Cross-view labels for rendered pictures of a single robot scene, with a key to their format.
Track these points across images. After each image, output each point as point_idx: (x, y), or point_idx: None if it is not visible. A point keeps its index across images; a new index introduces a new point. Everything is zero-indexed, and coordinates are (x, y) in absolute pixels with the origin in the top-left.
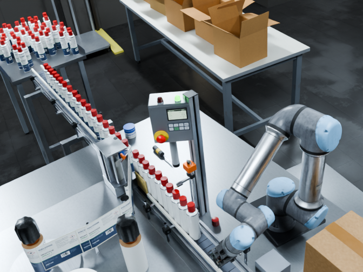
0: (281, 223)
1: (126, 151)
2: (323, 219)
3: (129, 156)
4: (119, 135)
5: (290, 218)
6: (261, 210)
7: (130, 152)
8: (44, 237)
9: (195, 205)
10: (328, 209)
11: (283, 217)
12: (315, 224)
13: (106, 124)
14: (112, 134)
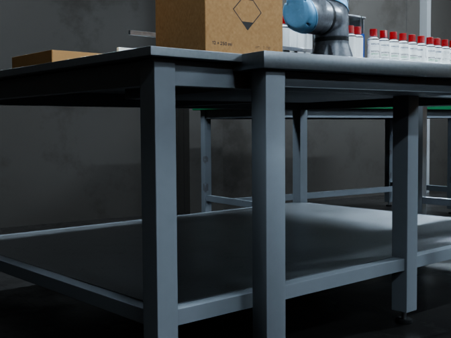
0: (312, 53)
1: (368, 40)
2: (304, 21)
3: (369, 49)
4: (382, 30)
5: (320, 48)
6: None
7: (372, 44)
8: None
9: (312, 49)
10: (307, 3)
11: (315, 44)
12: (286, 13)
13: (400, 35)
14: (390, 39)
